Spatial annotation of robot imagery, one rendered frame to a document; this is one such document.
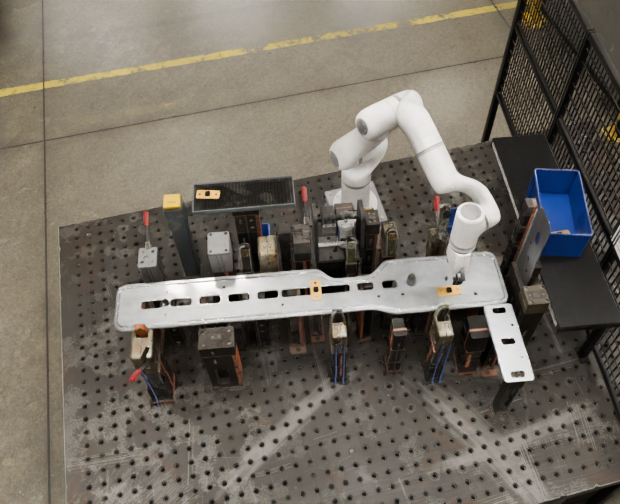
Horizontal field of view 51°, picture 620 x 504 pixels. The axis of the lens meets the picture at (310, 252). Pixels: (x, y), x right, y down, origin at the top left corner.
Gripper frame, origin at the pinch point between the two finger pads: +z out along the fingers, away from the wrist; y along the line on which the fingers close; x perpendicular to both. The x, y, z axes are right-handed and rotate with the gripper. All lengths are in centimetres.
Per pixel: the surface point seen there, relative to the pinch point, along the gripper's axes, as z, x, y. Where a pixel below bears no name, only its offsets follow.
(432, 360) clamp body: 28.2, -7.4, 18.5
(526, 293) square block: 6.6, 24.2, 7.2
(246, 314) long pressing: 13, -71, 2
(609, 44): 72, 151, -201
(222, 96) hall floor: 113, -91, -228
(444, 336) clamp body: 8.4, -6.3, 19.7
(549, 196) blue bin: 9, 46, -36
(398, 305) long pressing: 12.5, -18.6, 4.1
